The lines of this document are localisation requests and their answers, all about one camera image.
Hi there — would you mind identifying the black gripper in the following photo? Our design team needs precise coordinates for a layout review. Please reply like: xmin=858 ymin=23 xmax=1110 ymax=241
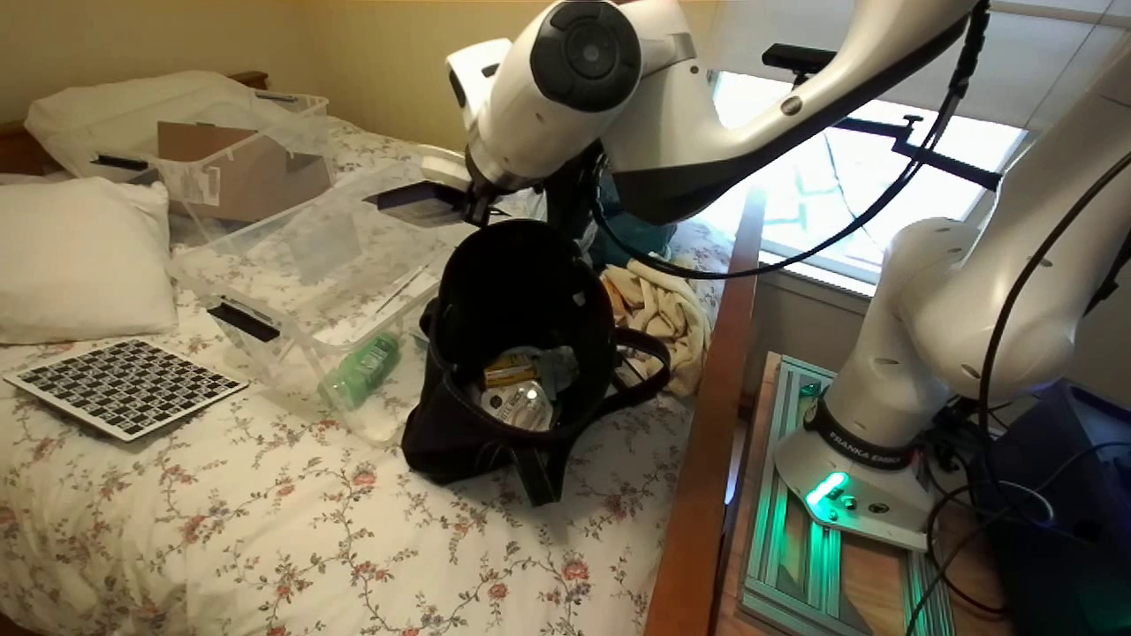
xmin=536 ymin=146 xmax=614 ymax=244

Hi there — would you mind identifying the green-lit robot base platform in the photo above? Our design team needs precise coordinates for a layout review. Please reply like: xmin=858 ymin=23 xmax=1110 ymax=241
xmin=736 ymin=349 xmax=962 ymax=636

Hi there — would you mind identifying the clear plastic storage box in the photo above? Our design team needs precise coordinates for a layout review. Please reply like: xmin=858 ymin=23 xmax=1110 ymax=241
xmin=166 ymin=172 xmax=477 ymax=418

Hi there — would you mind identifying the brown cardboard box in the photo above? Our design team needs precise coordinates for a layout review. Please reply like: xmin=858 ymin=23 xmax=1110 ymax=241
xmin=155 ymin=120 xmax=334 ymax=229

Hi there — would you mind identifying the translucent white plastic bag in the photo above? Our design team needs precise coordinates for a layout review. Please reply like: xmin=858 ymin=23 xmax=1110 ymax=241
xmin=19 ymin=66 xmax=279 ymax=184

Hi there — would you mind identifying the teal cloth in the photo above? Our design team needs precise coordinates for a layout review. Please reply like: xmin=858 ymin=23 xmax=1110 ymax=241
xmin=581 ymin=196 xmax=687 ymax=274

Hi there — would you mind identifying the cream cloth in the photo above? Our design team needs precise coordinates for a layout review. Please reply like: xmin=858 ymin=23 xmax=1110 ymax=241
xmin=597 ymin=259 xmax=710 ymax=401

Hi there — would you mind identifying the green translucent item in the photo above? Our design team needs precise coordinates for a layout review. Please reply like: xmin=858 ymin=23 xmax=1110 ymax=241
xmin=319 ymin=328 xmax=405 ymax=413

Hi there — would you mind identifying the bright window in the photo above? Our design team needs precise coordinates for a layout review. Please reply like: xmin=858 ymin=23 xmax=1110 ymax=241
xmin=702 ymin=66 xmax=1032 ymax=289

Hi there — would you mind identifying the black metal stand bar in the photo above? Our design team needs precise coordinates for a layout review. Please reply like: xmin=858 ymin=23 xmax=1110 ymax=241
xmin=761 ymin=39 xmax=1008 ymax=196

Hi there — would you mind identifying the floral bedspread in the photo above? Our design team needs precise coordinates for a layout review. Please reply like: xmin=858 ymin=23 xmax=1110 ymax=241
xmin=0 ymin=111 xmax=736 ymax=636

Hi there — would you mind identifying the black white calibration board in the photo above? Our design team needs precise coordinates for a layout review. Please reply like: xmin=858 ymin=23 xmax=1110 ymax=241
xmin=2 ymin=337 xmax=254 ymax=448

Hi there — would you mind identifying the white pillow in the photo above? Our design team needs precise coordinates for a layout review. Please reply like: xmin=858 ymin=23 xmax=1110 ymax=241
xmin=0 ymin=172 xmax=181 ymax=349

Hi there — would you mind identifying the dark blue bin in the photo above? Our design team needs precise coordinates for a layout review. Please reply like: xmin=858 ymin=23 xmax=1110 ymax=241
xmin=971 ymin=377 xmax=1131 ymax=636

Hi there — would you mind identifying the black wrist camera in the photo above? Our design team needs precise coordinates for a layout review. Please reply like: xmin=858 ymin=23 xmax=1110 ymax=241
xmin=458 ymin=162 xmax=521 ymax=229

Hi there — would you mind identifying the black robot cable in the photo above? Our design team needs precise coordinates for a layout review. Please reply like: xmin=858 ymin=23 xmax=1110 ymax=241
xmin=586 ymin=0 xmax=995 ymax=288

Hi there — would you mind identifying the wooden bed frame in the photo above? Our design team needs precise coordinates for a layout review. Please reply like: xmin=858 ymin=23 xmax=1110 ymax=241
xmin=638 ymin=184 xmax=769 ymax=636

